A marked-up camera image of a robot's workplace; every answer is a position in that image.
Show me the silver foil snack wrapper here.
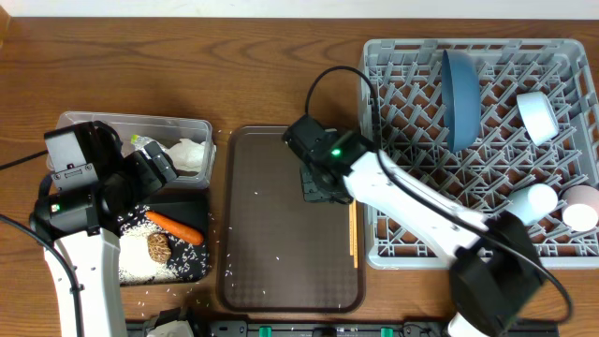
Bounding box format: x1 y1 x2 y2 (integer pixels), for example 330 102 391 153
130 135 165 152

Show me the wooden chopstick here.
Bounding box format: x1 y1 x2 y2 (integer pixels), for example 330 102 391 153
348 201 355 256
353 201 358 269

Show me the white napkin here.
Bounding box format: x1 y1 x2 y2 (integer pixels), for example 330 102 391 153
166 139 206 172

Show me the orange carrot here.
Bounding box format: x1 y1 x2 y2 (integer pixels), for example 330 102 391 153
145 211 204 245

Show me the blue plate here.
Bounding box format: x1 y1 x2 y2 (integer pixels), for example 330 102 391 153
441 50 481 153

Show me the light blue cup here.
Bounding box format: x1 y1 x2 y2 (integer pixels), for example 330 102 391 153
504 183 558 226

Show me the light blue rice bowl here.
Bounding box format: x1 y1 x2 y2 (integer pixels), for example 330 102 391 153
517 92 559 146

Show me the pink cup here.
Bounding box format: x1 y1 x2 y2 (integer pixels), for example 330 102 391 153
562 185 598 231

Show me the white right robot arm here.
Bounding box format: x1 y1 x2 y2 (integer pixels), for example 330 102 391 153
285 129 557 336

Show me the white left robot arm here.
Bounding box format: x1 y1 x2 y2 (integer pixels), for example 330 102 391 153
30 121 178 336

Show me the clear plastic bin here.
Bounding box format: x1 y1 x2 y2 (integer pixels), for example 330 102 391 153
55 111 216 189

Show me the brown serving tray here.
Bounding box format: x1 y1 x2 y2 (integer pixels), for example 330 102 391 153
217 126 365 313

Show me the black tray bin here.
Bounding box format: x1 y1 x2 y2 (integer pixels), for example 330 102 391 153
116 190 212 286

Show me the black rail at table edge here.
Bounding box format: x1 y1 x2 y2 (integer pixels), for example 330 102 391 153
126 321 561 337

